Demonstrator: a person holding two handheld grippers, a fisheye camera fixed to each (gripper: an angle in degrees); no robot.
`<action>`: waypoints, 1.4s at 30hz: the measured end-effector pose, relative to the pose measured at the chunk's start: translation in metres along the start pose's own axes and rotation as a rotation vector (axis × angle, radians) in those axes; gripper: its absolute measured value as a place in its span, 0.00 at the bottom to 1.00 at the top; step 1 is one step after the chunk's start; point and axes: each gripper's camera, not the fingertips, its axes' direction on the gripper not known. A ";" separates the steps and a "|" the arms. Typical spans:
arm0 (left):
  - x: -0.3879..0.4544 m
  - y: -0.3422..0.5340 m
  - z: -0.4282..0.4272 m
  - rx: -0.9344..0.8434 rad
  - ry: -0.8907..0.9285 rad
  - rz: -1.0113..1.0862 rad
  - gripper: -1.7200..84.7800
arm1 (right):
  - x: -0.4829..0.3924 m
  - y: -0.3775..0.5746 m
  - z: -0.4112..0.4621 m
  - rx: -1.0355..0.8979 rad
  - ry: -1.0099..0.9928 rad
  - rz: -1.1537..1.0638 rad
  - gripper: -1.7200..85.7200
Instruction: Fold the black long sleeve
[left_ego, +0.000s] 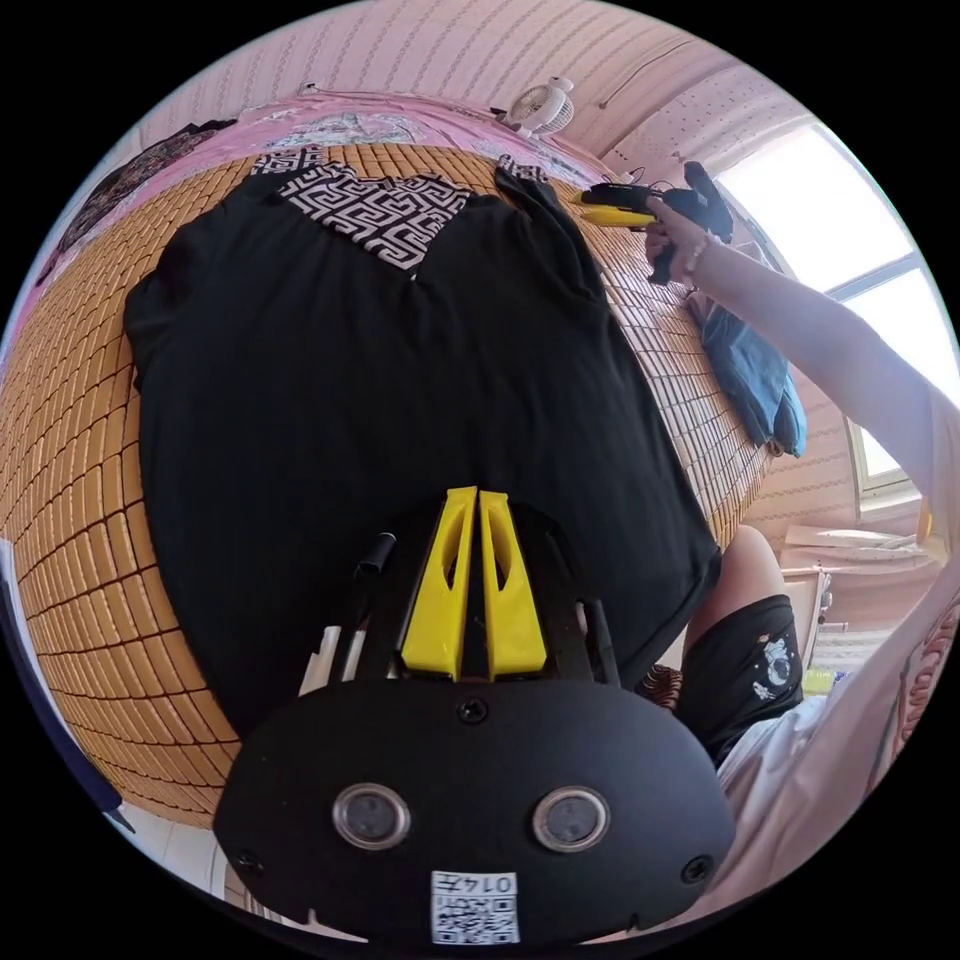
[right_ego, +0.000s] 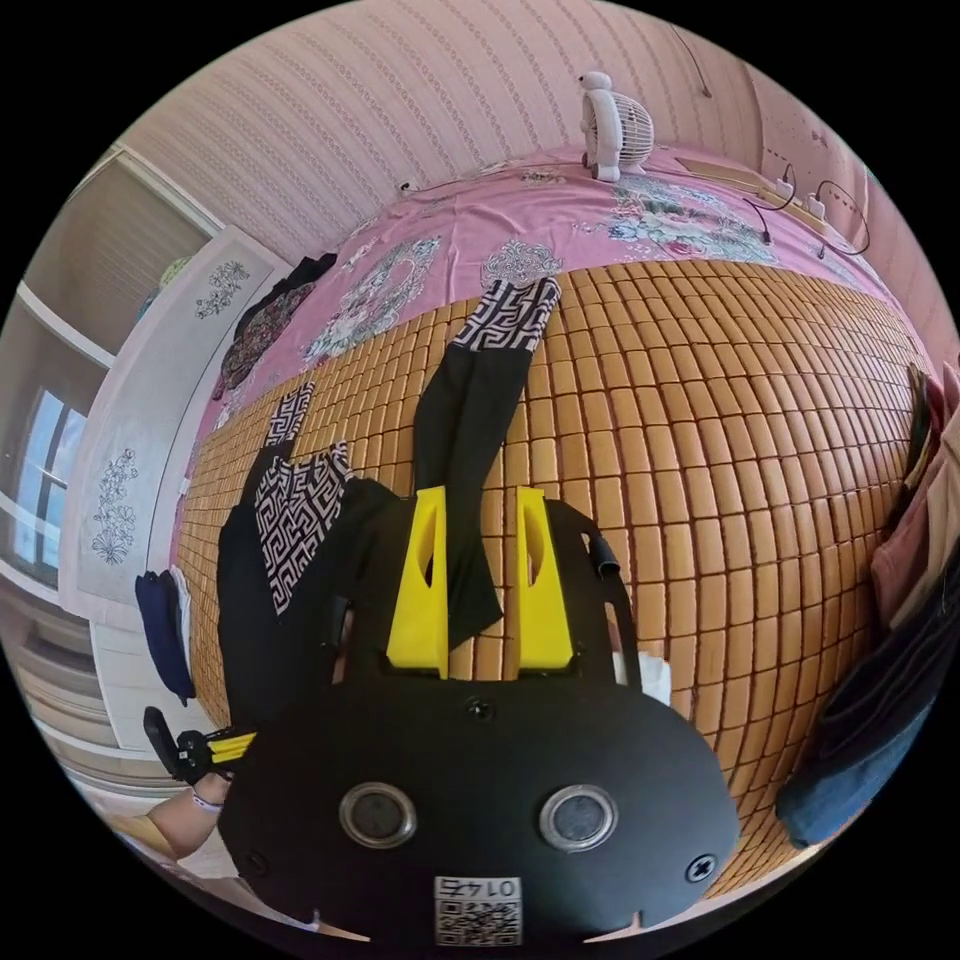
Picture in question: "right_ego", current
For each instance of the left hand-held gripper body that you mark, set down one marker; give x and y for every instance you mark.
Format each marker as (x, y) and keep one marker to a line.
(193, 754)

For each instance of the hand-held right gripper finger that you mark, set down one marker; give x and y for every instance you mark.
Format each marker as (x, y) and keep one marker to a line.
(546, 622)

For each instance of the black long sleeve patterned cuffs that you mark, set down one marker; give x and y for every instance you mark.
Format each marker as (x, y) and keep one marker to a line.
(465, 420)

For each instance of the person's left forearm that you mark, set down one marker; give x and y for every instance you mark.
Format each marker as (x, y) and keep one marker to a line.
(187, 829)

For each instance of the person's left hand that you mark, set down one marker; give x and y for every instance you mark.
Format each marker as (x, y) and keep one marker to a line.
(212, 789)

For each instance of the person's right hand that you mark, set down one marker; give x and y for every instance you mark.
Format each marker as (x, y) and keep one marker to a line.
(637, 667)

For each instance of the navy blue garment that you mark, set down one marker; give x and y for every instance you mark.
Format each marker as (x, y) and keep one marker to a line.
(163, 637)

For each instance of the bed with woven mat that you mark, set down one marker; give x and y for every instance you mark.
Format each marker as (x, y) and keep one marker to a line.
(712, 465)

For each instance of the white cupboard with flower print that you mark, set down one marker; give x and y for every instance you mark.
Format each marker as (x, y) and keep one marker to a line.
(142, 450)

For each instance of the window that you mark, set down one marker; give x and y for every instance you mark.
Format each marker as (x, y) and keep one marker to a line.
(41, 487)

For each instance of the pile of clothes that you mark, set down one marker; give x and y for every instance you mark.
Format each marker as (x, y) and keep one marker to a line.
(885, 675)

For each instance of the dark floral garment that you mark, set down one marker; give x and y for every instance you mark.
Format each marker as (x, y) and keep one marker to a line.
(262, 330)

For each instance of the white table fan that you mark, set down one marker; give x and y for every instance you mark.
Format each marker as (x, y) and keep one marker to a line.
(616, 127)

